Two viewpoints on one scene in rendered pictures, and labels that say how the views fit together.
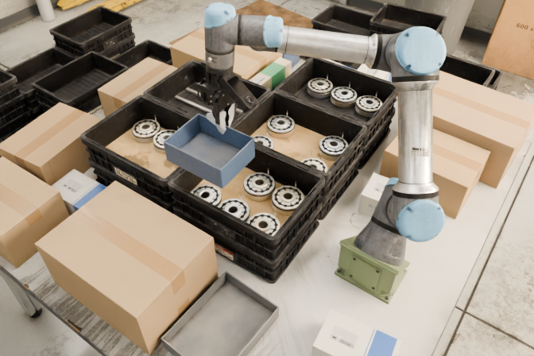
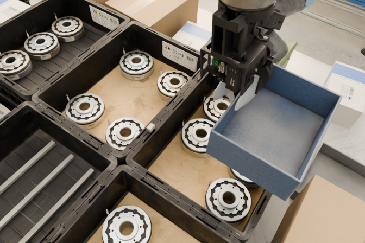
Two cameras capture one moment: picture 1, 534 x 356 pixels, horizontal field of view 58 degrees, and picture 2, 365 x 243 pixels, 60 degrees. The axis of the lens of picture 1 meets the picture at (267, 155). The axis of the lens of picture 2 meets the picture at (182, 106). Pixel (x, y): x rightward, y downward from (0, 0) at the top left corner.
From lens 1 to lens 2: 136 cm
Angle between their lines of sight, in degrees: 60
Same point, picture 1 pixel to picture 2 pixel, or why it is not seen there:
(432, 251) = not seen: hidden behind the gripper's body
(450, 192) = (192, 7)
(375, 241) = (278, 44)
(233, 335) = (350, 189)
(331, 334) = (347, 99)
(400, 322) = (297, 71)
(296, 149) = (130, 100)
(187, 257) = (354, 203)
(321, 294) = not seen: hidden behind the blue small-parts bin
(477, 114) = not seen: outside the picture
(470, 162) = not seen: outside the picture
